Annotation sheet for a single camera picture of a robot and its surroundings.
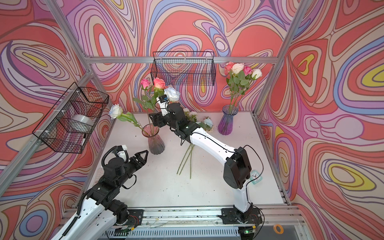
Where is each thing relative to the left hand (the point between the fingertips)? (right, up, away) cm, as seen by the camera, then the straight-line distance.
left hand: (147, 153), depth 76 cm
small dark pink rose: (-2, +28, +5) cm, 28 cm away
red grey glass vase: (+1, +3, +13) cm, 13 cm away
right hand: (+5, +20, +2) cm, 20 cm away
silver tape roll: (-32, +17, -2) cm, 36 cm away
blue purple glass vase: (+46, +15, +25) cm, 54 cm away
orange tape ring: (+65, -34, -6) cm, 74 cm away
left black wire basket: (-41, +14, -2) cm, 43 cm away
